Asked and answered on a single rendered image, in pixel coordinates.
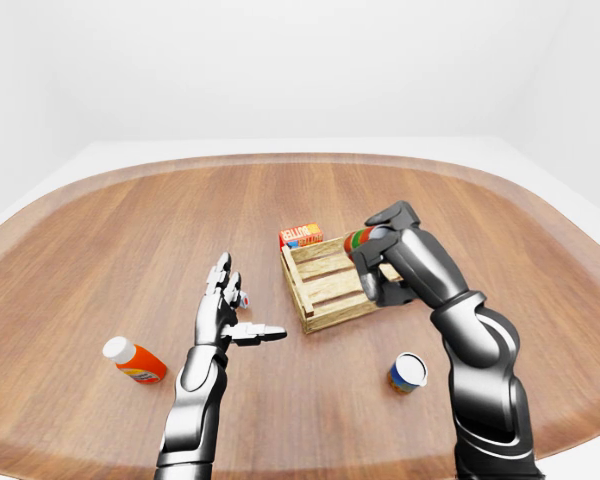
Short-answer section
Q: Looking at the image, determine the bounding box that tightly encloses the wooden slat tray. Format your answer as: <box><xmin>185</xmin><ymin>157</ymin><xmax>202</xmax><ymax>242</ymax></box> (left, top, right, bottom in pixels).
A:
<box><xmin>279</xmin><ymin>234</ymin><xmax>406</xmax><ymax>336</ymax></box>

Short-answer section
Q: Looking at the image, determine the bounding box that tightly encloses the orange red butter box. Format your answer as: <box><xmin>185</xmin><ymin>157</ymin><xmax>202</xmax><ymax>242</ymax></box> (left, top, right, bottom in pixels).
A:
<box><xmin>278</xmin><ymin>222</ymin><xmax>326</xmax><ymax>252</ymax></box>

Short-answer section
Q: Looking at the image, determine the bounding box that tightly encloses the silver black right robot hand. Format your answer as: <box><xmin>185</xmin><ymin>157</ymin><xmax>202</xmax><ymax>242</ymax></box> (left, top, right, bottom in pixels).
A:
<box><xmin>348</xmin><ymin>200</ymin><xmax>472</xmax><ymax>312</ymax></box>

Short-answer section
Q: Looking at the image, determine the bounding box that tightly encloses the orange bottle with white cap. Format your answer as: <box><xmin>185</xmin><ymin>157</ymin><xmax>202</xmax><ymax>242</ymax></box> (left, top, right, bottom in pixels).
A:
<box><xmin>101</xmin><ymin>336</ymin><xmax>169</xmax><ymax>386</ymax></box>

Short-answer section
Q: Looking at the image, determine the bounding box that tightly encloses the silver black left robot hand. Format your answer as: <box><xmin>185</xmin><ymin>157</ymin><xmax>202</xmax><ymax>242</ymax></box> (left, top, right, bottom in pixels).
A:
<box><xmin>193</xmin><ymin>251</ymin><xmax>288</xmax><ymax>353</ymax></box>

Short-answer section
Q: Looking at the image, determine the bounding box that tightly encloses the red green tomato sauce can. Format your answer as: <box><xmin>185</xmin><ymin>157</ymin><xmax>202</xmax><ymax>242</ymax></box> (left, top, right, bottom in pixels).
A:
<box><xmin>343</xmin><ymin>225</ymin><xmax>389</xmax><ymax>262</ymax></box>

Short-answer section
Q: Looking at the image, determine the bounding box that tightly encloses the blue can with white lid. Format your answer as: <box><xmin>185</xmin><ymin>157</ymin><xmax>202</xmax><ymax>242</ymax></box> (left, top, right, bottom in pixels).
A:
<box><xmin>386</xmin><ymin>351</ymin><xmax>429</xmax><ymax>396</ymax></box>

